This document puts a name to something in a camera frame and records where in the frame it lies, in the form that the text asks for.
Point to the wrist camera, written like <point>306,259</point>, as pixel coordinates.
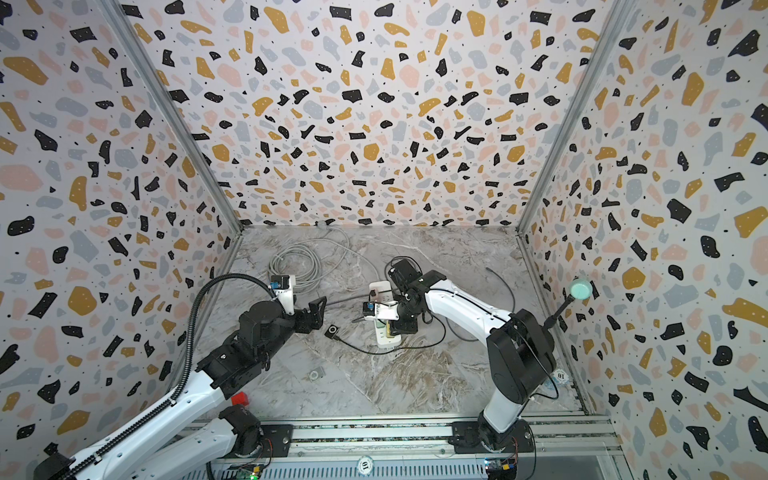
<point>282,286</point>
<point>384,312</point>

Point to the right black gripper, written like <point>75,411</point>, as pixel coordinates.
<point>401,327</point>

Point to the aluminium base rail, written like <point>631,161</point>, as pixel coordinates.
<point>544,445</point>

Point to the white power strip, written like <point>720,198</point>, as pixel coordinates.
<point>385,338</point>

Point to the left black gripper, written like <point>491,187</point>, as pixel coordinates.
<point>304,315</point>

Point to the red cube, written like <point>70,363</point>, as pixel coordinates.
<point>240,398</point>

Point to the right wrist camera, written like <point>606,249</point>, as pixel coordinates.
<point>384,312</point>

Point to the clear plastic packet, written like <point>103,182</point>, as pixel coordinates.
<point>561,376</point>

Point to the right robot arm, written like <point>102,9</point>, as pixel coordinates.
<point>520,350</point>

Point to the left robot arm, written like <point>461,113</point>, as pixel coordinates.
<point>195,423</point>

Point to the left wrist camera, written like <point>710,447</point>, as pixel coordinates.
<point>282,286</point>

